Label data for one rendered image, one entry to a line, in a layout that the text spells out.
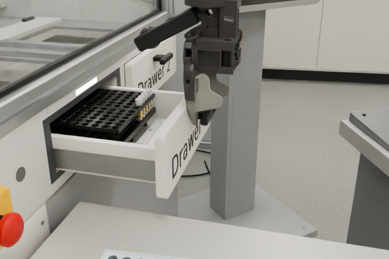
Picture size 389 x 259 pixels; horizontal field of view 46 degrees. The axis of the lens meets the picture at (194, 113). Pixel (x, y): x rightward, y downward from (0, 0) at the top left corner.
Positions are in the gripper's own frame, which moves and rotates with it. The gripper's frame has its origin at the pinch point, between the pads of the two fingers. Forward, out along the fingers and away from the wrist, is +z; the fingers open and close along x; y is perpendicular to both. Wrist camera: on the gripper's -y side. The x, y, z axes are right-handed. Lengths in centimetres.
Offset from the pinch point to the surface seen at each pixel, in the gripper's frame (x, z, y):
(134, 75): 17.9, 0.2, -18.3
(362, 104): 255, 91, 58
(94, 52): 4.0, -8.5, -20.0
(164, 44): 38.9, -1.5, -18.3
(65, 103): -7.6, -2.8, -20.1
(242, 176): 95, 67, -4
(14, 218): -32.8, 1.4, -13.0
